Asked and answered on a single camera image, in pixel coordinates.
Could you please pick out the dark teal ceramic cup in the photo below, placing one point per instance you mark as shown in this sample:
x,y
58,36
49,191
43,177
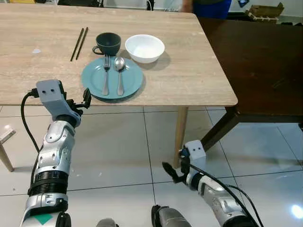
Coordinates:
x,y
109,43

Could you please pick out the silver metal fork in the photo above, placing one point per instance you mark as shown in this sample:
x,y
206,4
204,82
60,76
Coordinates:
x,y
105,80

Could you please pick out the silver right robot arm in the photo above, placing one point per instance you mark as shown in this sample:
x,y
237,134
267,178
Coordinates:
x,y
215,196

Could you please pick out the grey robot leg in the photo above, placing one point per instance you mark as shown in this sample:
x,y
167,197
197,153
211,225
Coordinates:
x,y
106,223
173,218

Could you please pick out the dark wooden chopstick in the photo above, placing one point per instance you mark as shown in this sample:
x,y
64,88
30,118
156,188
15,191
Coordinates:
x,y
77,45
82,43

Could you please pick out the person in blue shorts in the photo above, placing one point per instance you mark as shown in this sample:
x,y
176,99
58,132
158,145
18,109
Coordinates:
x,y
210,9

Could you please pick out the light wood dining table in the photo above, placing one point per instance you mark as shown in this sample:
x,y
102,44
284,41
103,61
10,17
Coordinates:
x,y
189,71

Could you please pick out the grey right robot leg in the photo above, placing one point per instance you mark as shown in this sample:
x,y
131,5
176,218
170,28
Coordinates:
x,y
173,218

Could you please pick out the white ceramic bowl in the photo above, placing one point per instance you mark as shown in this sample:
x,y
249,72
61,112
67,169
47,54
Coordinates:
x,y
144,49

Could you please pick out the grey left robot leg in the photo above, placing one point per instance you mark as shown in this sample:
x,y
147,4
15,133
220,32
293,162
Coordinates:
x,y
106,223

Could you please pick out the light wooden stool leg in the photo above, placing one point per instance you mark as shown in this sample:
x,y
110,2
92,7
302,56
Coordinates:
x,y
5,158

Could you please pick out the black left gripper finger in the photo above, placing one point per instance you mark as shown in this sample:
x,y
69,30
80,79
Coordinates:
x,y
87,97

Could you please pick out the dark brown wooden table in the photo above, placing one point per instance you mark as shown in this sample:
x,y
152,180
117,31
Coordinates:
x,y
255,66

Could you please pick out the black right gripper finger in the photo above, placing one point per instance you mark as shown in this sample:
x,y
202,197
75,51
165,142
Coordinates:
x,y
170,171

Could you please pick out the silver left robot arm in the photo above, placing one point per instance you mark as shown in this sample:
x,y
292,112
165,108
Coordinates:
x,y
54,151

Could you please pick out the silver metal spoon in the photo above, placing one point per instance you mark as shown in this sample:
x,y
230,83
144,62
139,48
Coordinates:
x,y
120,64

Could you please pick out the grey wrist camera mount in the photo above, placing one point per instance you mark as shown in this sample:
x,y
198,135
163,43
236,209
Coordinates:
x,y
52,97
195,151

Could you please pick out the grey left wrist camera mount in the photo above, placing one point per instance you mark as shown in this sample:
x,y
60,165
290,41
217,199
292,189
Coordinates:
x,y
52,97

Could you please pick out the brown cardboard box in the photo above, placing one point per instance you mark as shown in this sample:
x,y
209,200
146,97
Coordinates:
x,y
265,12

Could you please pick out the teal round plate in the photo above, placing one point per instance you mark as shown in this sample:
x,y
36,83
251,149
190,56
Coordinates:
x,y
92,78

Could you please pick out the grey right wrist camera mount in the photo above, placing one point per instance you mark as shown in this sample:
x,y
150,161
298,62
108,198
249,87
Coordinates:
x,y
195,151

